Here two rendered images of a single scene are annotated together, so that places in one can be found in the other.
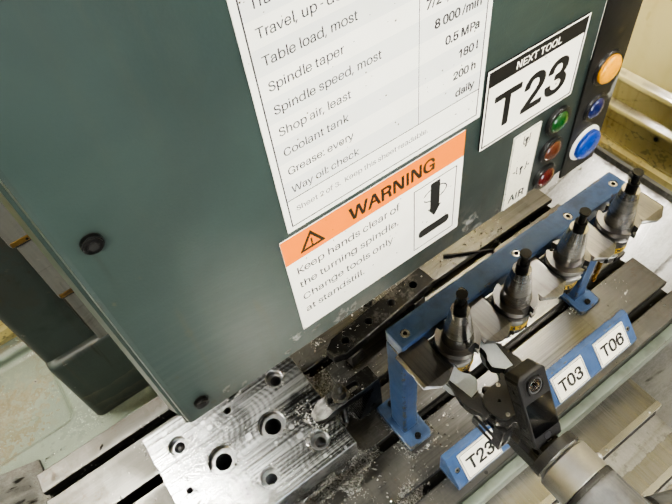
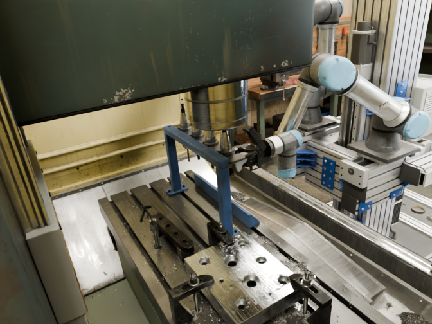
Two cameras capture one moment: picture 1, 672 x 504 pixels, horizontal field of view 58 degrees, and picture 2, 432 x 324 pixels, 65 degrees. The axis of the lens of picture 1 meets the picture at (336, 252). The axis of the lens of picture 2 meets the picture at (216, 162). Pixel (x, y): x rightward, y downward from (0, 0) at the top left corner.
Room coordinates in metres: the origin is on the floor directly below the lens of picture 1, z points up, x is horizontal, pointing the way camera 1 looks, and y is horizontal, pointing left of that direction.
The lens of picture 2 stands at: (0.45, 0.95, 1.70)
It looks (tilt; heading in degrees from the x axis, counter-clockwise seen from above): 25 degrees down; 269
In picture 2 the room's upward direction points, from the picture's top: 4 degrees counter-clockwise
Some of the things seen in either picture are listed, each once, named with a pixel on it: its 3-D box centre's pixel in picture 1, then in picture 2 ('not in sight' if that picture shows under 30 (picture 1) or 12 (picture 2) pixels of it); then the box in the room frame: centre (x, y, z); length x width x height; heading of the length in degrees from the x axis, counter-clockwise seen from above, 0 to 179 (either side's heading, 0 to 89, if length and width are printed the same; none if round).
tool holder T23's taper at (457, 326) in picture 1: (458, 323); (225, 140); (0.39, -0.15, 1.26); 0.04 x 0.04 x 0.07
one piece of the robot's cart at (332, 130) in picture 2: not in sight; (308, 134); (-0.15, -0.91, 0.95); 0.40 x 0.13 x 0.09; 25
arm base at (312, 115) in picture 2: not in sight; (309, 112); (-0.15, -0.91, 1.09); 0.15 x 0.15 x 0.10
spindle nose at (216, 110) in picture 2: not in sight; (216, 98); (0.42, 0.12, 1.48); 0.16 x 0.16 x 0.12
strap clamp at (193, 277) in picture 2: not in sight; (193, 292); (0.53, 0.25, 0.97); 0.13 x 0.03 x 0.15; 28
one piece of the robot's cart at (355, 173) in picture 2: not in sight; (380, 162); (-0.36, -0.47, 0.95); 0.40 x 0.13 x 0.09; 25
